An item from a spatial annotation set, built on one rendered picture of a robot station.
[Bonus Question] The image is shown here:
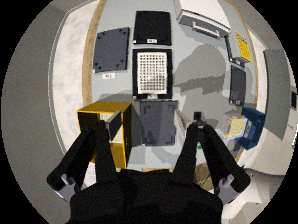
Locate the dark blue open bin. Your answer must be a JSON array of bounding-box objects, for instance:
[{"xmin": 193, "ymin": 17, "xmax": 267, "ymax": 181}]
[{"xmin": 234, "ymin": 107, "xmax": 266, "ymax": 150}]

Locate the yellow bin with label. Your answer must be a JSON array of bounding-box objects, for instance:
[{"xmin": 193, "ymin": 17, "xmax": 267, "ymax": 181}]
[{"xmin": 77, "ymin": 102, "xmax": 132, "ymax": 169}]

